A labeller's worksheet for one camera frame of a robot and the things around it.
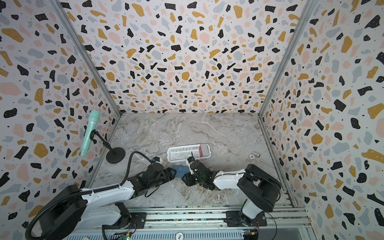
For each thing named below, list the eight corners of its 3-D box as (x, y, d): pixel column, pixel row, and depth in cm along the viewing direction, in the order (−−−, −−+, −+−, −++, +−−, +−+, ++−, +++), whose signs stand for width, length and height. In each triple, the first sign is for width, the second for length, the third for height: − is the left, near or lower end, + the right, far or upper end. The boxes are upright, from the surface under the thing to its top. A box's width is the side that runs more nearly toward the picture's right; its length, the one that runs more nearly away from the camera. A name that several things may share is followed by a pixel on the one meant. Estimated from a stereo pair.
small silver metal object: (250, 161, 99) (251, 159, 97) (246, 155, 101) (247, 154, 99) (259, 156, 101) (260, 155, 99) (255, 151, 103) (256, 149, 102)
